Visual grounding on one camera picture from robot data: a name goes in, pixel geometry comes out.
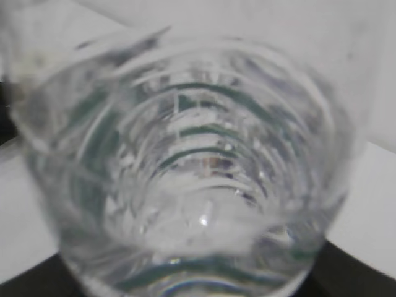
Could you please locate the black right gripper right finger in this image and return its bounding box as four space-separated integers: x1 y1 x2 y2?
296 242 395 297

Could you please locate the clear water bottle green label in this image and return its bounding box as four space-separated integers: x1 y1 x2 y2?
12 28 355 296

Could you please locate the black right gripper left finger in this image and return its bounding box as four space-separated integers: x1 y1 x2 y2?
1 254 86 297

